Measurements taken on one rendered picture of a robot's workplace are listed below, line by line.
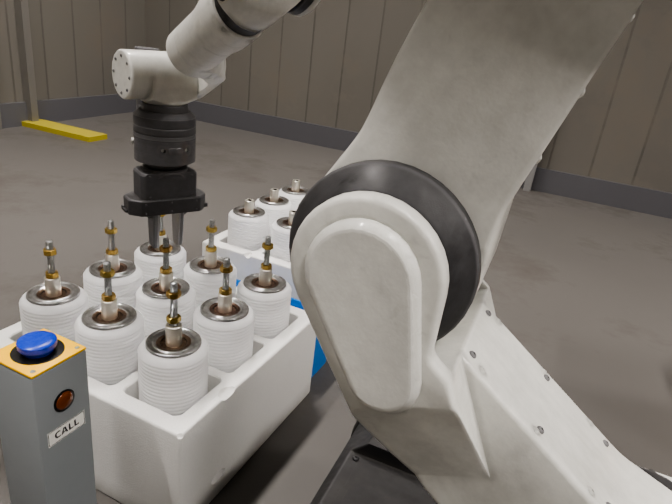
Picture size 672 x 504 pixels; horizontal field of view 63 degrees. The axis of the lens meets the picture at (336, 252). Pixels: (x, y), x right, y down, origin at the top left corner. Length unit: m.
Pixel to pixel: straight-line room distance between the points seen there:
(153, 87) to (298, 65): 2.60
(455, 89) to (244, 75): 3.22
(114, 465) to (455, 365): 0.61
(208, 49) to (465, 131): 0.42
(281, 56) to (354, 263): 3.10
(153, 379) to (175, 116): 0.36
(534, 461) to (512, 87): 0.27
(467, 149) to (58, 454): 0.58
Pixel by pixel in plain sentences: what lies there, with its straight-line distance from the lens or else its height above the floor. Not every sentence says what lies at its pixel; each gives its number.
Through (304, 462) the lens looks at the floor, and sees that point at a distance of 0.99.
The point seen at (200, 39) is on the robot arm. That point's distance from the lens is 0.71.
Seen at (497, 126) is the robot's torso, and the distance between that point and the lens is 0.36.
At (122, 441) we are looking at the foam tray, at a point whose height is 0.12.
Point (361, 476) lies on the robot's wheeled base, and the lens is 0.71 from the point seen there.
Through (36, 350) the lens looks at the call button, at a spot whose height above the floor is 0.33.
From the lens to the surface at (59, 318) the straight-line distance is 0.93.
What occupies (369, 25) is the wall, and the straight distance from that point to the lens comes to 3.20.
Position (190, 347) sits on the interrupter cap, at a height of 0.25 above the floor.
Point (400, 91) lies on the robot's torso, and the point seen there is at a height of 0.65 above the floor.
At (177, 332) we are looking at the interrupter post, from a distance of 0.79.
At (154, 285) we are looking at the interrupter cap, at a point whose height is 0.25.
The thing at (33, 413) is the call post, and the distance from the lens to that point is 0.69.
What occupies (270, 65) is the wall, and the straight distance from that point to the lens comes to 3.46.
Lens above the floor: 0.69
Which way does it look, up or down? 23 degrees down
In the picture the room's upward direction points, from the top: 7 degrees clockwise
